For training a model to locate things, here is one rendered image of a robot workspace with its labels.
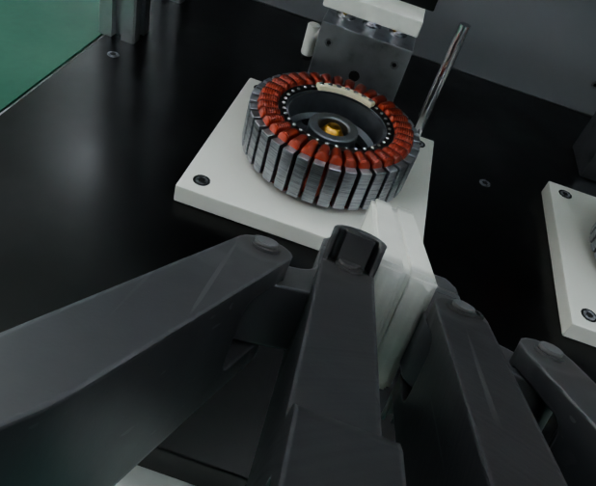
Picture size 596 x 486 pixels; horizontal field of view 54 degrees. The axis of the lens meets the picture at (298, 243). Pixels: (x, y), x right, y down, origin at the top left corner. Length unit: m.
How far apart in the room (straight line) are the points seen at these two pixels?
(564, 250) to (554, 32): 0.26
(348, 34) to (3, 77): 0.26
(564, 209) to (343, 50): 0.21
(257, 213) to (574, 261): 0.21
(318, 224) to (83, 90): 0.20
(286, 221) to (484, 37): 0.34
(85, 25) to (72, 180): 0.24
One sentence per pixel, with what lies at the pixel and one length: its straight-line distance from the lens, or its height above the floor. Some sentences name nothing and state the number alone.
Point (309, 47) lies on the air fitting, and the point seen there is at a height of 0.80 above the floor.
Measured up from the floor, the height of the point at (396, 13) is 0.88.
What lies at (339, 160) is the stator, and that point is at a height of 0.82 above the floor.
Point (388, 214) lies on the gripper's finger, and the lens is 0.18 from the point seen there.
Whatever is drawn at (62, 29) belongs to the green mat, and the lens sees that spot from 0.56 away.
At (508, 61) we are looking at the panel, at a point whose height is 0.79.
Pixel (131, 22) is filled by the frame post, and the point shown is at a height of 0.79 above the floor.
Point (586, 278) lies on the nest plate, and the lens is 0.41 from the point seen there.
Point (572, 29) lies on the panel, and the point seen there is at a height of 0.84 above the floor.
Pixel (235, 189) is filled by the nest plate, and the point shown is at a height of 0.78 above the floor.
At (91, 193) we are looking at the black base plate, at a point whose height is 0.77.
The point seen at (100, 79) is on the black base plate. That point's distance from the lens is 0.46.
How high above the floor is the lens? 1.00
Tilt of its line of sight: 42 degrees down
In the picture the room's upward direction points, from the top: 19 degrees clockwise
